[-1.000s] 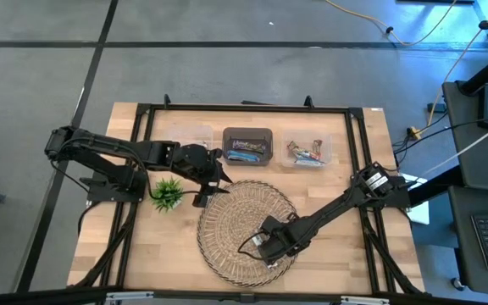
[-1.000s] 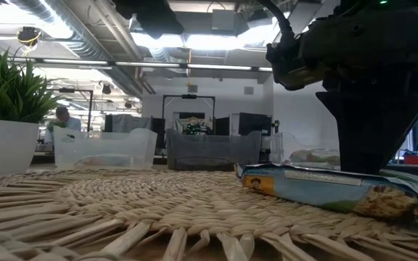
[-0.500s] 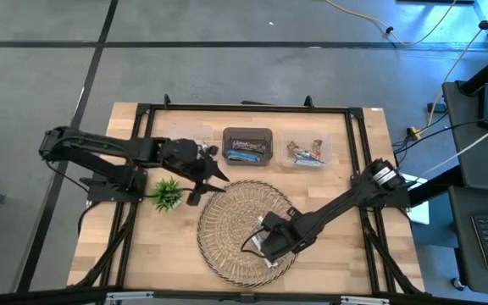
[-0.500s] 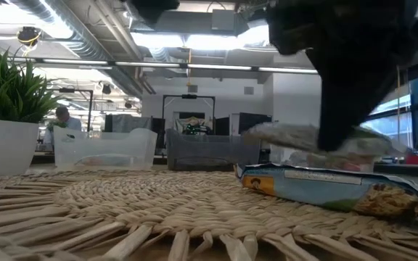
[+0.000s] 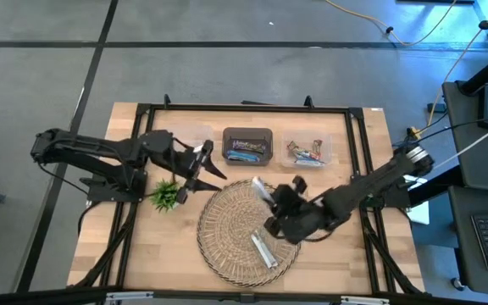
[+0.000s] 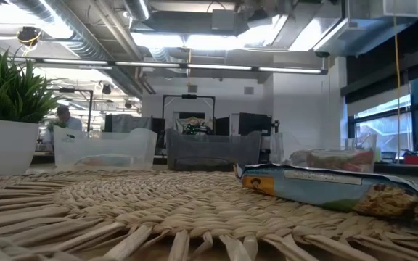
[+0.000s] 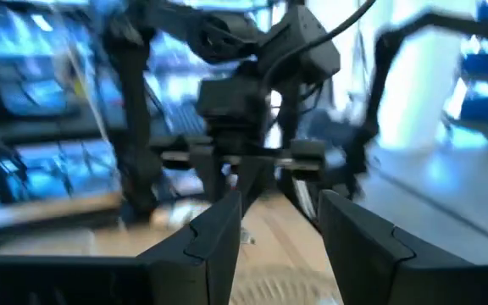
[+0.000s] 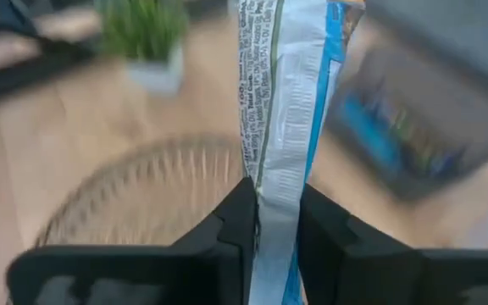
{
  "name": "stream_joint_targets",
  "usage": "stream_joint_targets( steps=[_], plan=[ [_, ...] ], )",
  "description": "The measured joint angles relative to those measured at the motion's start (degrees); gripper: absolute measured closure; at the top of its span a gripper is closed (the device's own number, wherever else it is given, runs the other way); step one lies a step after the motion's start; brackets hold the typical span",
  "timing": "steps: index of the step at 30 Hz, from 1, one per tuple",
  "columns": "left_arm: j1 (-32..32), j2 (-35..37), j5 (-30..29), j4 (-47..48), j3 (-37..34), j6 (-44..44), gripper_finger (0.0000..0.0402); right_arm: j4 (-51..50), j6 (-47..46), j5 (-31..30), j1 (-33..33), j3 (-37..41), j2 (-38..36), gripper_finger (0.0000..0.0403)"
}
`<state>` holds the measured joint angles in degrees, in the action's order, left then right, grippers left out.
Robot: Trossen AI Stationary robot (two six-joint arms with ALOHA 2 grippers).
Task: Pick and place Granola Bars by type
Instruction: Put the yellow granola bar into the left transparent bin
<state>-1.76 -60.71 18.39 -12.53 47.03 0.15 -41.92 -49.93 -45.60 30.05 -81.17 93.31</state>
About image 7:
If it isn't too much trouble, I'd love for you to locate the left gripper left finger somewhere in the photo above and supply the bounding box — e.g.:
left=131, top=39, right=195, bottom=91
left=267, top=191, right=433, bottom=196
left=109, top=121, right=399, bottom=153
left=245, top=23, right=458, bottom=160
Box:
left=0, top=190, right=243, bottom=305

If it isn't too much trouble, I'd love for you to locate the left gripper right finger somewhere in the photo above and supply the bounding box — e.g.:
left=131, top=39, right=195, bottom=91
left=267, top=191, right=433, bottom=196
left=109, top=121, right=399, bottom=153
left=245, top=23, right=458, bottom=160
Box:
left=319, top=189, right=488, bottom=305

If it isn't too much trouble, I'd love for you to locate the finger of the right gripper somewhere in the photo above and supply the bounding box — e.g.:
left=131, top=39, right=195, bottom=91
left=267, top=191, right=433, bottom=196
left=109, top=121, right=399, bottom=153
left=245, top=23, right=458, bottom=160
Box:
left=189, top=146, right=228, bottom=204
left=236, top=155, right=280, bottom=215

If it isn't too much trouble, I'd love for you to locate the black laptop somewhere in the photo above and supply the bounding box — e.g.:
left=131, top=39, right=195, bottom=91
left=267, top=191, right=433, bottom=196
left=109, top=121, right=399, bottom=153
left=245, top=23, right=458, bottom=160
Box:
left=154, top=99, right=209, bottom=139

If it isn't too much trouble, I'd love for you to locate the clear plastic container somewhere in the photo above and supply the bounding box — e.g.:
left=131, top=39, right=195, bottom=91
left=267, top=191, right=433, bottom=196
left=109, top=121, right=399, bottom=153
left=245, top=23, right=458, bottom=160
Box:
left=150, top=201, right=214, bottom=232

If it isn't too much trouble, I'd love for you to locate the round woven wicker tray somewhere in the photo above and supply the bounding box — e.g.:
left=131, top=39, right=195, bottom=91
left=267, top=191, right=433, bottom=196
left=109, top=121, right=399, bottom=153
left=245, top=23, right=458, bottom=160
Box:
left=229, top=264, right=342, bottom=305

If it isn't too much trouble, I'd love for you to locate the blue lit monitor screen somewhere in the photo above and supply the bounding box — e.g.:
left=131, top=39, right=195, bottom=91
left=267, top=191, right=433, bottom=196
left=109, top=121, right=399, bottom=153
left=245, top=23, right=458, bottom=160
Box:
left=0, top=0, right=126, bottom=128

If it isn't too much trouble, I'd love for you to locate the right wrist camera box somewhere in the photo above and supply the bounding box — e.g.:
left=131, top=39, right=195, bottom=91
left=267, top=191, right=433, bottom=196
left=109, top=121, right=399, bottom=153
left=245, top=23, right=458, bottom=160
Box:
left=257, top=3, right=341, bottom=86

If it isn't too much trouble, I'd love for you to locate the black camera cable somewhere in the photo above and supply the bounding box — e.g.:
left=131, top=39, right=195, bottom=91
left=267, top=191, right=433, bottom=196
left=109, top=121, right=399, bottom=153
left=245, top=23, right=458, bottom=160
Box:
left=264, top=0, right=376, bottom=86

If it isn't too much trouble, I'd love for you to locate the black aluminium table frame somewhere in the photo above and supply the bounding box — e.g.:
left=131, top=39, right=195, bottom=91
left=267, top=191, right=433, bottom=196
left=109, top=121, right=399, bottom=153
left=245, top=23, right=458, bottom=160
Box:
left=345, top=10, right=488, bottom=200

